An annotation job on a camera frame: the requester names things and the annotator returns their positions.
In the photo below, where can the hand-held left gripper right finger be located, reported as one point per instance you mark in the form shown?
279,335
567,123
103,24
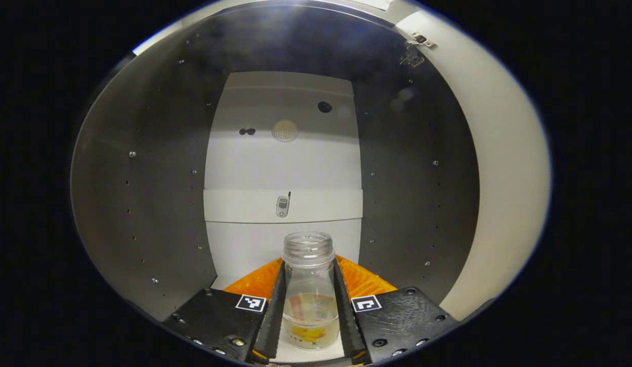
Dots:
349,331

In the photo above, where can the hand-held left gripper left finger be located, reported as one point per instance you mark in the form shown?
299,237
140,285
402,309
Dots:
272,326

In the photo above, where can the clear plastic bottle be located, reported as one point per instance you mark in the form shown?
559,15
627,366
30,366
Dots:
310,285

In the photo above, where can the beige cabinet door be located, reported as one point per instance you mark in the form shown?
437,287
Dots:
499,178

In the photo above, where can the metal door hinge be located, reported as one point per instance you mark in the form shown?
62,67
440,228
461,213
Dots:
417,43

